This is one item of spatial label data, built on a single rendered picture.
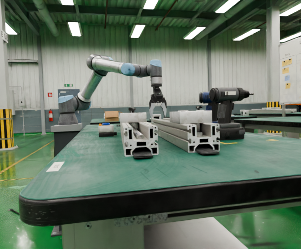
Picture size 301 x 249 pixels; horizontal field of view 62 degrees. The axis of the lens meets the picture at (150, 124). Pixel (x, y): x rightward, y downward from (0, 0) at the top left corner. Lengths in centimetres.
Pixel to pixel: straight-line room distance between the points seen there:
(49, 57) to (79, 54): 139
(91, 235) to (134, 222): 9
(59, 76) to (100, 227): 1228
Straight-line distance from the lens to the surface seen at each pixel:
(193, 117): 83
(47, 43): 1310
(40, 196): 45
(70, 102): 205
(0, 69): 787
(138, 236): 56
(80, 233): 54
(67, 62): 1283
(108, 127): 137
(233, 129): 108
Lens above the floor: 91
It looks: 3 degrees down
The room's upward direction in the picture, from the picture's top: 2 degrees counter-clockwise
